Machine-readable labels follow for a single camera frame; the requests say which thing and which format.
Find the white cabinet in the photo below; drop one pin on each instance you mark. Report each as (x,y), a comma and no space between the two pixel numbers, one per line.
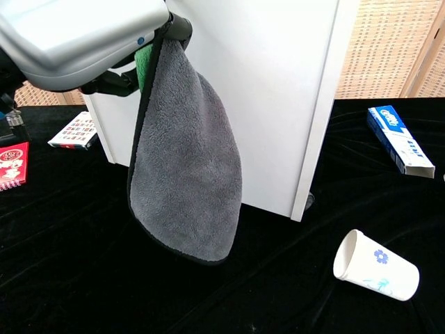
(271,87)

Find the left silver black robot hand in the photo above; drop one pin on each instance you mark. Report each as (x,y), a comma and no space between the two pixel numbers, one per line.
(76,35)

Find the black velvet tablecloth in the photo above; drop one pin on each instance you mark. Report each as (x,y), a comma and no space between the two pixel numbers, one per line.
(87,261)

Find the blue white toothpaste box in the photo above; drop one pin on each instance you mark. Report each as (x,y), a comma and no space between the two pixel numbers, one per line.
(400,139)

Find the red decorated box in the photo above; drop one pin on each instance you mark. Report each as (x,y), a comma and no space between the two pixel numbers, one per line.
(12,163)

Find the beige perforated partition screen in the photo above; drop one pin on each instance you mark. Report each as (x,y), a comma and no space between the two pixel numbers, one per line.
(45,97)
(382,45)

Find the white paper cup blue flower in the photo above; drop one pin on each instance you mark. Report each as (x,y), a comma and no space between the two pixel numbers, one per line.
(375,268)

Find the small patterned card box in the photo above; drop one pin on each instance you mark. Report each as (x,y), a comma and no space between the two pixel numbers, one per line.
(74,130)

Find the grey microfibre cloth green backing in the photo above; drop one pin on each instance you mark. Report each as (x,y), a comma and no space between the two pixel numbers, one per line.
(187,167)

